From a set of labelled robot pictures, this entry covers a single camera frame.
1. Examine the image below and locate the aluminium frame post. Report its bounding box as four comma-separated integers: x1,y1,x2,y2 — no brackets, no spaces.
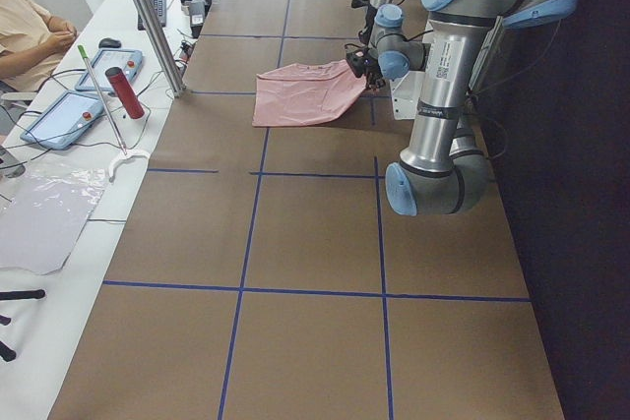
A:
133,0,185,97

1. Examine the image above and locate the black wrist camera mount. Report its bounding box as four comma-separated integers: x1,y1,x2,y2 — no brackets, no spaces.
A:
350,0,370,9
344,43,369,78

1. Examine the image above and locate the blue teach pendant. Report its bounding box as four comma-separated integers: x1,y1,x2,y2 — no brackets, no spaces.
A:
74,47,145,93
20,90,104,150

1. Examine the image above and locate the clear plastic bag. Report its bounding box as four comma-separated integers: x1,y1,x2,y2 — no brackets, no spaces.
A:
1,164,107,275

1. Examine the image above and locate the green tipped metal rod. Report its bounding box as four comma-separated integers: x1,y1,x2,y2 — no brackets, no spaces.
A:
78,44,128,155

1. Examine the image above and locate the pink Snoopy t-shirt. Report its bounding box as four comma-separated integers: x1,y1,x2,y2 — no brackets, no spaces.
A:
252,60,365,127

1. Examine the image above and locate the far blue teach pendant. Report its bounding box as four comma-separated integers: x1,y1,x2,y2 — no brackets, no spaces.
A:
74,47,145,93

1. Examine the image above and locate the red cylindrical bottle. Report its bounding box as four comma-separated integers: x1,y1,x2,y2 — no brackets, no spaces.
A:
105,67,145,119

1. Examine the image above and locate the near blue teach pendant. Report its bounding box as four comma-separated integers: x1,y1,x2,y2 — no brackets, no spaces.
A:
20,90,104,150

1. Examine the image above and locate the black computer mouse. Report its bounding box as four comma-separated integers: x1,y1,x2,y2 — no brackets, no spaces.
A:
98,37,122,49

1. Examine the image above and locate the seated person beige shirt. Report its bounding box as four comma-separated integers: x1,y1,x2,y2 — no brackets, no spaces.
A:
1,0,78,92

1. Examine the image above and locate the black keyboard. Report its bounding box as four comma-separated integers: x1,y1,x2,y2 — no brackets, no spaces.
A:
150,0,167,27

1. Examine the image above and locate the black camera tripod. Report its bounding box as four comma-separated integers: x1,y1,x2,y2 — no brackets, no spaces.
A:
0,287,46,363

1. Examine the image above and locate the white plastic hanger hook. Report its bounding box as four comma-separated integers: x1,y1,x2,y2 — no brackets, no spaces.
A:
107,150,151,182

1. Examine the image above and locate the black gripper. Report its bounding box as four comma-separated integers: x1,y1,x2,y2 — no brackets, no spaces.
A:
364,62,385,92
358,7,377,45

